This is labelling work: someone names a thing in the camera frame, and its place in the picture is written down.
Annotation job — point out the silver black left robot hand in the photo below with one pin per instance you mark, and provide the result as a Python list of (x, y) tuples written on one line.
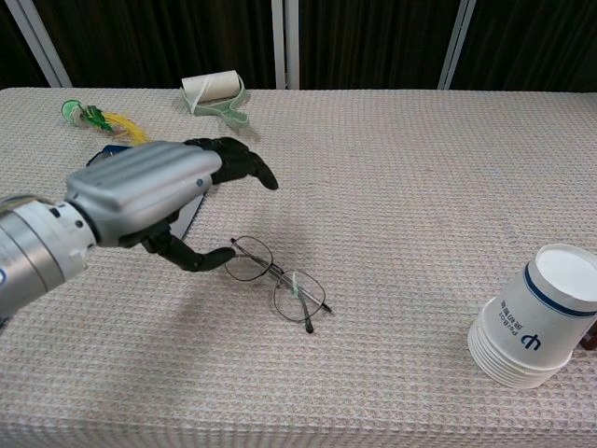
[(140, 186)]

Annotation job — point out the blue glasses case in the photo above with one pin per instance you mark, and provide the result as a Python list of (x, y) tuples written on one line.
[(189, 219)]

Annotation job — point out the thin-framed eyeglasses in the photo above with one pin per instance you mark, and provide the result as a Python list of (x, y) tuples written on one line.
[(272, 270)]

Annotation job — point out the green yellow feather shuttlecock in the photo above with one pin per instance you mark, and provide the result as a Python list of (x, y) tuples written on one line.
[(98, 116)]

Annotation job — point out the black curtain panel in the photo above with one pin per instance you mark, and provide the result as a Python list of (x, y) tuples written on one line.
[(536, 42), (14, 60), (373, 42), (163, 37)]

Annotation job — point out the beige waffle tablecloth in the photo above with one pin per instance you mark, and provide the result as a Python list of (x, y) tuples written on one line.
[(373, 210)]

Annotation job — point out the stack of white paper cups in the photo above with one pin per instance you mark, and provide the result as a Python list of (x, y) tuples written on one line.
[(527, 322)]

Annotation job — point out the white screen frame post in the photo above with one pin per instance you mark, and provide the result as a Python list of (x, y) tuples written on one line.
[(39, 46), (285, 42), (459, 42)]

